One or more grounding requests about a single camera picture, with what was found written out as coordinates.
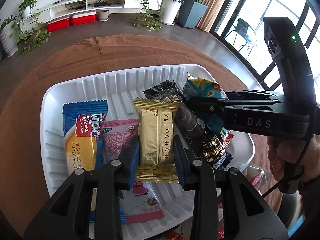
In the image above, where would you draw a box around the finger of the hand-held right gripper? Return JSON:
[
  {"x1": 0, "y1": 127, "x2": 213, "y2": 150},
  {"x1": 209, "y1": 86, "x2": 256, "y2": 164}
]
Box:
[
  {"x1": 226, "y1": 90, "x2": 285, "y2": 101},
  {"x1": 186, "y1": 95, "x2": 234, "y2": 123}
]

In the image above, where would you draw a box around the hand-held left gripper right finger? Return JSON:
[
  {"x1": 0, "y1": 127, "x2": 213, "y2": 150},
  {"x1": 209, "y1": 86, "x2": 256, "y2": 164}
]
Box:
[{"x1": 173, "y1": 135, "x2": 289, "y2": 240}]

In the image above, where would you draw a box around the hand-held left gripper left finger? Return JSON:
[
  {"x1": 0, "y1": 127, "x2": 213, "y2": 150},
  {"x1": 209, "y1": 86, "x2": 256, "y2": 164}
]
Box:
[{"x1": 24, "y1": 135, "x2": 140, "y2": 240}]

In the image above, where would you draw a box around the colourful panda snack packet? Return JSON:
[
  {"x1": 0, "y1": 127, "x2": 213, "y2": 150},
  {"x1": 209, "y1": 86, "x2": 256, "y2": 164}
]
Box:
[{"x1": 182, "y1": 72, "x2": 235, "y2": 153}]

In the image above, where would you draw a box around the gold wafer packet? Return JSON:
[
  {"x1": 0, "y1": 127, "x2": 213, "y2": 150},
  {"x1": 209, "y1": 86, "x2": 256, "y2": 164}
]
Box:
[{"x1": 134, "y1": 97, "x2": 180, "y2": 184}]

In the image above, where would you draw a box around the white plastic tray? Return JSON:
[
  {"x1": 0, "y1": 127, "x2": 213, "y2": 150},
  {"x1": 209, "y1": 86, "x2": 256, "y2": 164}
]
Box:
[{"x1": 40, "y1": 64, "x2": 255, "y2": 232}]

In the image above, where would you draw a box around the person's right hand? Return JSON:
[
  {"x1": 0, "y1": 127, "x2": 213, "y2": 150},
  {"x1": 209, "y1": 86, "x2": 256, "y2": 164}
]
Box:
[{"x1": 267, "y1": 135, "x2": 320, "y2": 183}]

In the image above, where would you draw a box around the long black snack packet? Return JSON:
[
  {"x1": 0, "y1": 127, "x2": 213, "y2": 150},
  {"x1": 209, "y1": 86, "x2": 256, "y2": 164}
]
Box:
[{"x1": 143, "y1": 78, "x2": 233, "y2": 170}]

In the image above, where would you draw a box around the pink cartoon snack packet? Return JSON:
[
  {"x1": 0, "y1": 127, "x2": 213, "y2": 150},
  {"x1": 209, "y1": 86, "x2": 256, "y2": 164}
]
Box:
[{"x1": 91, "y1": 119, "x2": 165, "y2": 224}]

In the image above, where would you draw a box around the blue yellow cake packet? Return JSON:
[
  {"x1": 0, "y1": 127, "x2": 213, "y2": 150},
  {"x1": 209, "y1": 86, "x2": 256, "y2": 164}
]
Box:
[{"x1": 62, "y1": 99, "x2": 108, "y2": 178}]

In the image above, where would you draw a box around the dark balcony chair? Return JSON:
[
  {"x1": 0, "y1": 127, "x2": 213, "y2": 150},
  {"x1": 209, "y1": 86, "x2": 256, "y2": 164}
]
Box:
[{"x1": 229, "y1": 17, "x2": 260, "y2": 53}]

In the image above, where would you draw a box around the sliding glass balcony door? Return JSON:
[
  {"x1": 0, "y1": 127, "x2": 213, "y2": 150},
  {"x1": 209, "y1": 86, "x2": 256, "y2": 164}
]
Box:
[{"x1": 212, "y1": 0, "x2": 320, "y2": 93}]

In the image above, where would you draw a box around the beige curtain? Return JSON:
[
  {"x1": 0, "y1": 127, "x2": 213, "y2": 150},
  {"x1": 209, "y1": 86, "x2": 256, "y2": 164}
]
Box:
[{"x1": 196, "y1": 0, "x2": 238, "y2": 33}]

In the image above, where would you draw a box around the square blue-grey plant pot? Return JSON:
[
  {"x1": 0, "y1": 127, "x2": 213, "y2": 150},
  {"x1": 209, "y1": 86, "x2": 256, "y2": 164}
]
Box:
[{"x1": 177, "y1": 0, "x2": 208, "y2": 30}]

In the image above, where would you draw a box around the tall smooth white pot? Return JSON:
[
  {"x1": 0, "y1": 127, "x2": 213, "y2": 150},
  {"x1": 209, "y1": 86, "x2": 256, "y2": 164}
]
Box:
[{"x1": 164, "y1": 0, "x2": 182, "y2": 26}]

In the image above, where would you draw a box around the trailing pothos plant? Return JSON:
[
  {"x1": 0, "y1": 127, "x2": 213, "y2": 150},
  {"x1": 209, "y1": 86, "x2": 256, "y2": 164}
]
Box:
[
  {"x1": 14, "y1": 0, "x2": 52, "y2": 54},
  {"x1": 131, "y1": 0, "x2": 164, "y2": 32}
]

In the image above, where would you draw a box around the empty pinkish grey pot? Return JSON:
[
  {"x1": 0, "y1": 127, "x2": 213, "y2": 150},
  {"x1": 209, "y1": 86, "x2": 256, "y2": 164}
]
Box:
[{"x1": 97, "y1": 9, "x2": 110, "y2": 22}]

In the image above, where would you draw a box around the red storage box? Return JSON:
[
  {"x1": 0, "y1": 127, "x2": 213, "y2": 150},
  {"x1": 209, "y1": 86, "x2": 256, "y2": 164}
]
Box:
[
  {"x1": 71, "y1": 14, "x2": 97, "y2": 26},
  {"x1": 47, "y1": 17, "x2": 70, "y2": 32}
]

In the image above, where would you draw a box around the white ribbed plant pot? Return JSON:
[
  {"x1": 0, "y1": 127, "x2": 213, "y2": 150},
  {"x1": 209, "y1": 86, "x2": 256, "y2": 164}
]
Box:
[{"x1": 0, "y1": 24, "x2": 19, "y2": 57}]

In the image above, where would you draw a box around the small plant in ribbed pot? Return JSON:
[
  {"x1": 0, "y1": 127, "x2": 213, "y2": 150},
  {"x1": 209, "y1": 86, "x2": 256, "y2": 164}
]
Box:
[{"x1": 0, "y1": 15, "x2": 17, "y2": 30}]

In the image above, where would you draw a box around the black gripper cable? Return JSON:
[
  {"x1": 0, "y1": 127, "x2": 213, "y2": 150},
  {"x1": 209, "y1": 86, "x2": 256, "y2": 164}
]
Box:
[{"x1": 260, "y1": 135, "x2": 315, "y2": 198}]

